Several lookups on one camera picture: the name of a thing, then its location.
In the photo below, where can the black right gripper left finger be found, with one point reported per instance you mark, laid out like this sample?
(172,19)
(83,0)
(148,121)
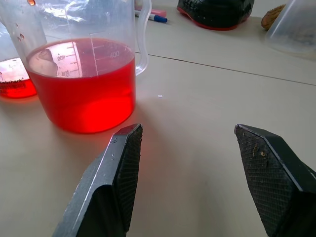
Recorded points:
(103,177)

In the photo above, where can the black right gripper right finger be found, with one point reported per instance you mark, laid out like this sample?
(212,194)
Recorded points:
(271,182)

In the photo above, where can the large beaker red liquid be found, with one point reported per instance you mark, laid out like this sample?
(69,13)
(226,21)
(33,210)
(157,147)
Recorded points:
(86,103)

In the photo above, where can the empty clear plastic cup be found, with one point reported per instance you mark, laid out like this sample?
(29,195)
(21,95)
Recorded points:
(293,27)

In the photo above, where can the small clear beaker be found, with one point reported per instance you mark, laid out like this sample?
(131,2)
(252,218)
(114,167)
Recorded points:
(12,86)

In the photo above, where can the blue and white marker pen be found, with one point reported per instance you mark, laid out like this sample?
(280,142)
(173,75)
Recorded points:
(160,18)

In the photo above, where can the pink box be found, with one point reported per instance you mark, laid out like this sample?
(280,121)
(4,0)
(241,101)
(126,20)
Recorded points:
(159,11)

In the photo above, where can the black and red object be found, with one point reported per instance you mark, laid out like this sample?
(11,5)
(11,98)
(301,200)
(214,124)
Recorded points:
(217,14)

